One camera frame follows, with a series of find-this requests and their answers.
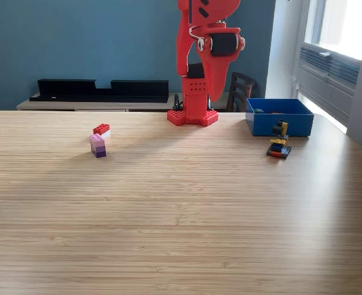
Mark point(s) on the blue plastic bin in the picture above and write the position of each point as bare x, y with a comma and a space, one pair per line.
291, 126

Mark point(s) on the white window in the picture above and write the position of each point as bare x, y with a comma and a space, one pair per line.
343, 24

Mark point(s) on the black table clamp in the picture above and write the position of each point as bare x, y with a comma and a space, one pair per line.
176, 104

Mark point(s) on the small white window latch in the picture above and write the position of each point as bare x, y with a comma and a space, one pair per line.
325, 54

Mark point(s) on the dark red toy pickup car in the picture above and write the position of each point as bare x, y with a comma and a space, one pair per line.
276, 112

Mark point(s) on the dark wooden chair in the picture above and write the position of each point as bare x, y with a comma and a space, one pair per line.
242, 89

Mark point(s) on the pink purple brick stack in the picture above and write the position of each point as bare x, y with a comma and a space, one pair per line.
97, 146

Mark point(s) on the grey vent grille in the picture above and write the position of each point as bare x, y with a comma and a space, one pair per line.
337, 69

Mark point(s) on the pale wooden sideboard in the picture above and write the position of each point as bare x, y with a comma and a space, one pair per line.
61, 105

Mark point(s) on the small yellow toy digger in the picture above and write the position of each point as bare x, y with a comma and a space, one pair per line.
279, 144

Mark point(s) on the dark grey brick stack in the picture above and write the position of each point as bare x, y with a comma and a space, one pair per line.
258, 110

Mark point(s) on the red white brick stack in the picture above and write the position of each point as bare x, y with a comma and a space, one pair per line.
101, 128

